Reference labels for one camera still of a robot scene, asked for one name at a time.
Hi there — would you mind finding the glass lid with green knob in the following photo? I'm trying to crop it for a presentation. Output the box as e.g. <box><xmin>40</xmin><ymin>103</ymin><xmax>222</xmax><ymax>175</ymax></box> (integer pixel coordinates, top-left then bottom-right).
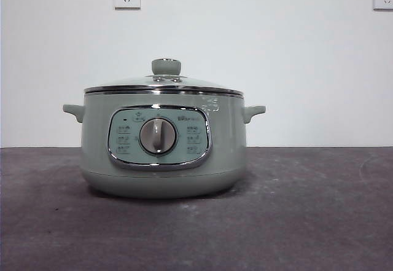
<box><xmin>84</xmin><ymin>57</ymin><xmax>243</xmax><ymax>95</ymax></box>

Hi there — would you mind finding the pale green electric cooking pot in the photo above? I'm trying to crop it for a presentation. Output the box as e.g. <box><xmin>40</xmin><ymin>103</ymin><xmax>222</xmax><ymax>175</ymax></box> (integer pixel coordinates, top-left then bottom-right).
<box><xmin>62</xmin><ymin>90</ymin><xmax>267</xmax><ymax>199</ymax></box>

